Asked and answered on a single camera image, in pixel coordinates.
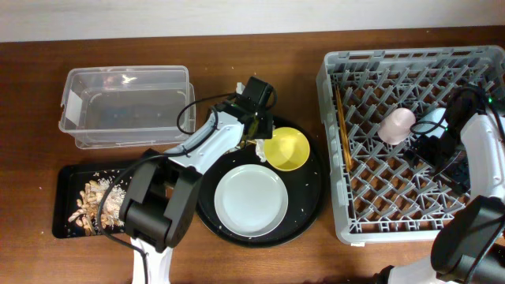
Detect grey dishwasher rack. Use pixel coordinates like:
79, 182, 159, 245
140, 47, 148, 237
316, 46, 504, 245

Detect yellow bowl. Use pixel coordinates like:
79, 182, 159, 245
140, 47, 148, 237
264, 127, 310, 172

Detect blue cup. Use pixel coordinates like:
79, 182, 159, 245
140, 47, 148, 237
413, 107, 447, 138

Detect wooden chopstick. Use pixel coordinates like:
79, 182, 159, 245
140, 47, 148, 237
335, 88, 352, 173
335, 87, 350, 159

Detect food scraps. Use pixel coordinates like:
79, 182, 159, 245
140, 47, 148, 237
67, 170, 126, 236

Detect black rectangular tray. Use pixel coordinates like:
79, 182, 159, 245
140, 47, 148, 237
52, 160, 134, 239

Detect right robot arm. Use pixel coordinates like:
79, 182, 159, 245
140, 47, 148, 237
372, 84, 504, 283

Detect pink cup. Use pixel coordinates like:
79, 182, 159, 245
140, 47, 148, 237
377, 108, 416, 145

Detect white napkin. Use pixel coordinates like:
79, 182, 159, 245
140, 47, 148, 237
235, 139, 267, 163

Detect grey plate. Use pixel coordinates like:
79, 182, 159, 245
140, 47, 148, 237
214, 164, 289, 238

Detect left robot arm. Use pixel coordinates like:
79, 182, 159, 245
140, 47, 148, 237
119, 107, 273, 283

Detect clear plastic bin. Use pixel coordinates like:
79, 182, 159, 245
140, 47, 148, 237
58, 65, 196, 149

